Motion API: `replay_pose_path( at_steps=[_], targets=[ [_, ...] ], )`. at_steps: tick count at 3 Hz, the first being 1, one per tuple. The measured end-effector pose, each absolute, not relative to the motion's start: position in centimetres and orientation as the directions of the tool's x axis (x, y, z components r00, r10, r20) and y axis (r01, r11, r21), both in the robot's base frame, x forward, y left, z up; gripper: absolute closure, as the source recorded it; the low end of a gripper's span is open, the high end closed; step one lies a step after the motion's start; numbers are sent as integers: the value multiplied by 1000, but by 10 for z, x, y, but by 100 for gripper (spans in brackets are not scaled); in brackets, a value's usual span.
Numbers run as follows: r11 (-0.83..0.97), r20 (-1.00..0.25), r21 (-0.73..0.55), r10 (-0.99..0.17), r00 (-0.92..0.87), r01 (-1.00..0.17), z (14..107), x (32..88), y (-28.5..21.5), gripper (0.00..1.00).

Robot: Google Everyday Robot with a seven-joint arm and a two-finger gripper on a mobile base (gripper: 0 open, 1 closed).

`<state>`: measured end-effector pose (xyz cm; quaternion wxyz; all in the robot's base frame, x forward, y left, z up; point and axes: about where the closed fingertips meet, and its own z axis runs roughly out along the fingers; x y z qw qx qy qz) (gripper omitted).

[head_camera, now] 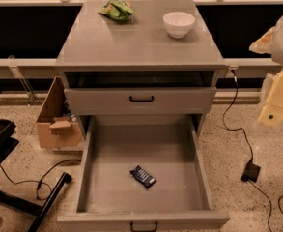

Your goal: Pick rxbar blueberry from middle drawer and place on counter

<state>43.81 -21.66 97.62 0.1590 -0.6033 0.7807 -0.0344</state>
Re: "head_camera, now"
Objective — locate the white ceramic bowl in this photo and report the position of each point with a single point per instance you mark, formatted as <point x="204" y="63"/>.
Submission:
<point x="178" y="24"/>

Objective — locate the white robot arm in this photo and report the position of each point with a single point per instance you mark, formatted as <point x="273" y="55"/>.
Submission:
<point x="272" y="43"/>

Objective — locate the dark blue rxbar wrapper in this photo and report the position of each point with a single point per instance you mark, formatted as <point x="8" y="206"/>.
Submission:
<point x="143" y="177"/>

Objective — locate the grey drawer cabinet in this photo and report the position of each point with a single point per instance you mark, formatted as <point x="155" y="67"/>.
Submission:
<point x="100" y="53"/>

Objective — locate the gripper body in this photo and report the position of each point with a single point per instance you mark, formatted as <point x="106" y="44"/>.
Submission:
<point x="272" y="113"/>

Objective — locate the green chip bag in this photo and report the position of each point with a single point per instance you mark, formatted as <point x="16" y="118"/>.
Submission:
<point x="120" y="11"/>

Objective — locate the black power adapter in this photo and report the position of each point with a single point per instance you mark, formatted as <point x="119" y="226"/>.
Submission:
<point x="251" y="172"/>

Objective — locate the black chair frame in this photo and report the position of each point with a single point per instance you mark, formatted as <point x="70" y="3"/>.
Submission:
<point x="29" y="171"/>

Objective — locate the open grey middle drawer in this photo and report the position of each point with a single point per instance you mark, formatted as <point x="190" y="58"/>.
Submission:
<point x="109" y="199"/>

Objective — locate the closed grey upper drawer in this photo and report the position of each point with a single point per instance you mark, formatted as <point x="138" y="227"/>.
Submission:
<point x="140" y="101"/>

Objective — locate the grey railing beam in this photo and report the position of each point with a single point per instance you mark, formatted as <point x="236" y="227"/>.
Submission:
<point x="28" y="68"/>

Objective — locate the brown cardboard box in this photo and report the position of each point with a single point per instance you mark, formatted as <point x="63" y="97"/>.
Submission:
<point x="56" y="127"/>

